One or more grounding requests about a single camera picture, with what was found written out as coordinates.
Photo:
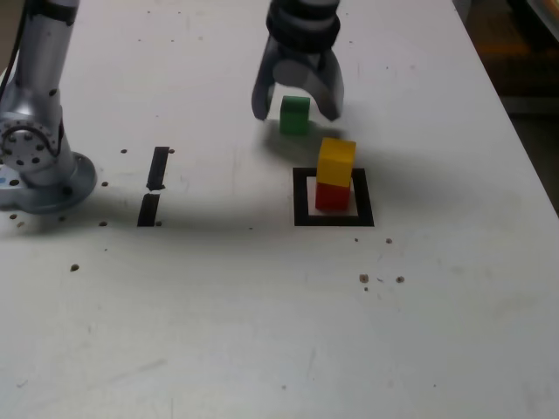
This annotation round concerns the black tape square outline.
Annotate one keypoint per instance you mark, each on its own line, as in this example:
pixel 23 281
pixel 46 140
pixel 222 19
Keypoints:
pixel 301 196

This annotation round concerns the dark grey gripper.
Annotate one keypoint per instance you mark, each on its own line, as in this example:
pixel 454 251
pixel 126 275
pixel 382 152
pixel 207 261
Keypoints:
pixel 301 54

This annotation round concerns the red cube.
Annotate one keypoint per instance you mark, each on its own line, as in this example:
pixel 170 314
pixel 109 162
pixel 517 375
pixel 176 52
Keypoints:
pixel 332 198

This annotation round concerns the yellow cube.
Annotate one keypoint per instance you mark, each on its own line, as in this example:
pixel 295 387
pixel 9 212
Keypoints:
pixel 334 166

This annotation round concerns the green cube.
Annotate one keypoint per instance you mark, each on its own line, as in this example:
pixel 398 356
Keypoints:
pixel 293 120

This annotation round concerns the black tape strip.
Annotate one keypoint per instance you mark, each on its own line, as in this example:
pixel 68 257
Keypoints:
pixel 157 170

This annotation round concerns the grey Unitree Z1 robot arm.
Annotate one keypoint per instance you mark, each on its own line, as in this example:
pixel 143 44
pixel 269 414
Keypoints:
pixel 39 183

